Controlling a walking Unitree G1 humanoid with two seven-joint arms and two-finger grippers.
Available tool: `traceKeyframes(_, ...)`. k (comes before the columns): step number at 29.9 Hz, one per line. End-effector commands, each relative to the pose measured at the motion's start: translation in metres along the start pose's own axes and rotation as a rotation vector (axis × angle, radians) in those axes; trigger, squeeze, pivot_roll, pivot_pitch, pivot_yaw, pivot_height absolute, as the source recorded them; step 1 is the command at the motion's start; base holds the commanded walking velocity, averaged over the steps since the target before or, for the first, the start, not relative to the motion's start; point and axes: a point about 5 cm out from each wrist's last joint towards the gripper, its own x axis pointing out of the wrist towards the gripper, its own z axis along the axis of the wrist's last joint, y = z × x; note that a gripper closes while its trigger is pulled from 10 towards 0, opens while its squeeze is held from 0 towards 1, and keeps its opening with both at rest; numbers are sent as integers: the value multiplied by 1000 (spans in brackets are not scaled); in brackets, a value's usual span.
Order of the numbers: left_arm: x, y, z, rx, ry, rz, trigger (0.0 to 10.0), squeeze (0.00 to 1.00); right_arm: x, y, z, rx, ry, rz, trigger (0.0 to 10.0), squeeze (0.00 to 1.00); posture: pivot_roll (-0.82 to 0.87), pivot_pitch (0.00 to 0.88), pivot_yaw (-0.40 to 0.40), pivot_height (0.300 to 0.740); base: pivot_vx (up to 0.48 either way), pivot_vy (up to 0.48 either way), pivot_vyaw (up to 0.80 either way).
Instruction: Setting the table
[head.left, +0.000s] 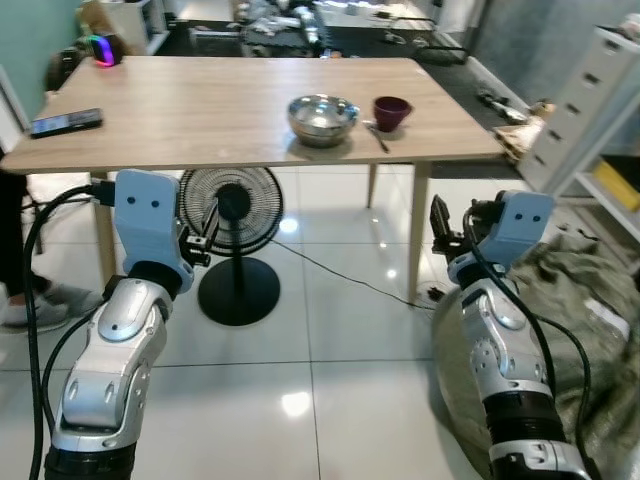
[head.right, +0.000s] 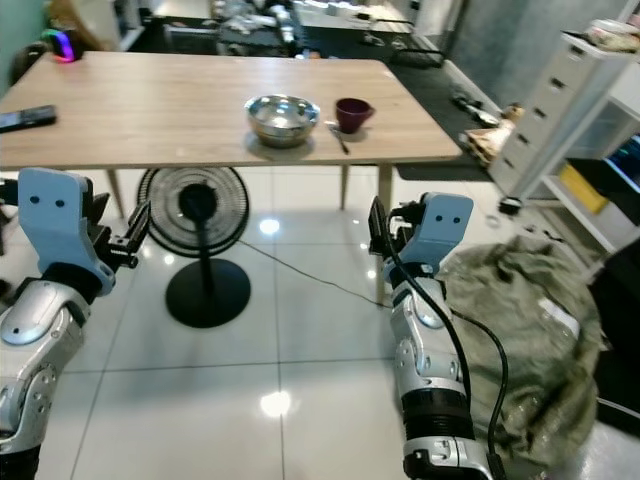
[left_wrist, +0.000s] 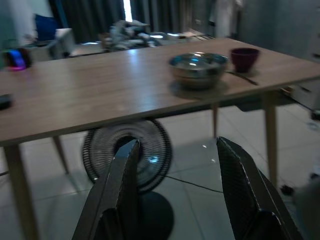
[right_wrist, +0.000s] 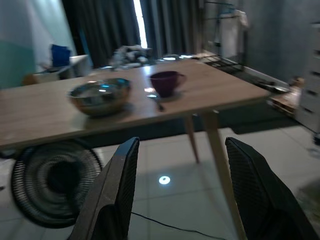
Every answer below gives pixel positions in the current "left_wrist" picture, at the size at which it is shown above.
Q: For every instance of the black floor fan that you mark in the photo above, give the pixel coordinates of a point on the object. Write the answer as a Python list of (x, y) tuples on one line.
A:
[(155, 160)]

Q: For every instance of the slim metal spoon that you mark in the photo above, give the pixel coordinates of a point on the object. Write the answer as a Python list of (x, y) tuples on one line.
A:
[(243, 77)]

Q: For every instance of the black device with rainbow lights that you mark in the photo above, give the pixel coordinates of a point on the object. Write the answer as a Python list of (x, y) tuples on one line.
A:
[(17, 60)]

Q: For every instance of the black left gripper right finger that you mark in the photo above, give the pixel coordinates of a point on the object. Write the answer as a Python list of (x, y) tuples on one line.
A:
[(247, 200)]

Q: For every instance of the maroon cup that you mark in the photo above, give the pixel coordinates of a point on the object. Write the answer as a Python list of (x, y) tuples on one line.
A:
[(244, 59)]

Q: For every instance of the white drawer cabinet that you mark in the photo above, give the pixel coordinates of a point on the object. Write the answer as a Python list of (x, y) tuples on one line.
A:
[(311, 55)]

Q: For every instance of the blue cushion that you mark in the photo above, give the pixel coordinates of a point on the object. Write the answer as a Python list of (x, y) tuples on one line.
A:
[(46, 27)]

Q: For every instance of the cluttered pile of belongings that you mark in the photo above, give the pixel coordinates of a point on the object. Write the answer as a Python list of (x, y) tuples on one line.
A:
[(132, 33)]

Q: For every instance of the light wooden dining table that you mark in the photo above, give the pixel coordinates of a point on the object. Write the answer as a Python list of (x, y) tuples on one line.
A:
[(100, 87)]

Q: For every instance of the black phone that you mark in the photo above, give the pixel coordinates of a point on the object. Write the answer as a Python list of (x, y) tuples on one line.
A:
[(5, 101)]

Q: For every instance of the shiny steel bowl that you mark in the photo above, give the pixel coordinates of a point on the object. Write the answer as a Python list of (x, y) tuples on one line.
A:
[(198, 68)]

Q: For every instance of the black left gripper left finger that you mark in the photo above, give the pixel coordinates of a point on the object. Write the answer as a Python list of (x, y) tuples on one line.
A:
[(117, 195)]

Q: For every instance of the dark curtain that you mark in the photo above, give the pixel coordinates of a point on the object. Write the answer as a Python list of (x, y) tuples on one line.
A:
[(87, 17)]

